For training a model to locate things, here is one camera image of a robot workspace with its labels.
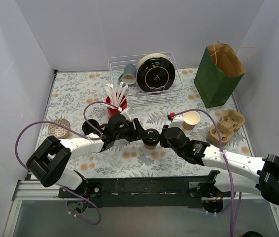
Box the black plastic cup lid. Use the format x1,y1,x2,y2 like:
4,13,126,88
143,128,160,146

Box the brown paper coffee cup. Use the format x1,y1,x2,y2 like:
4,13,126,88
144,143,158,150

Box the cardboard cup carrier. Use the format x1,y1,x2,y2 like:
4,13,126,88
208,109,245,146

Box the green paper bag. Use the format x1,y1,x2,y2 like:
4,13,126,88
194,40,257,109

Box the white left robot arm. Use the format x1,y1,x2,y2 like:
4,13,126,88
26,114,151,198

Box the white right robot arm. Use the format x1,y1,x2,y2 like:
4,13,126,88
160,126,279,205

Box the red ribbed straw holder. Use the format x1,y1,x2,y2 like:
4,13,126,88
105,96,127,118

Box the white wrapped straw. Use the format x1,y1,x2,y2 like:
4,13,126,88
109,84,122,106
116,82,129,107
105,84,117,106
101,101,117,109

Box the stack of black lids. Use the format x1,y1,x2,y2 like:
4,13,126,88
82,119,100,136

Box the brown paper cup stack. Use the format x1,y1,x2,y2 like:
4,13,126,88
182,111,201,130

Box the grey ceramic mug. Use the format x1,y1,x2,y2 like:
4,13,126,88
119,64,137,85

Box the patterned small bowl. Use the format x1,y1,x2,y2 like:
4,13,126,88
48,118,70,139

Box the black round plate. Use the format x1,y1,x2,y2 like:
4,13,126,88
136,53,175,92

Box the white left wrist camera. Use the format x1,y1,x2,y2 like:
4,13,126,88
120,107,133,121

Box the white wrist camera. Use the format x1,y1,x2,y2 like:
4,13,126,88
168,113,184,128
120,107,133,121

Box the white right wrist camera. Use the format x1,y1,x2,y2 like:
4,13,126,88
168,113,184,128

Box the white wire dish rack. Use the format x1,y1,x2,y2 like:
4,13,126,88
108,52,183,107

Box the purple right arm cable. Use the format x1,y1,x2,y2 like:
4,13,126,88
173,108,243,237

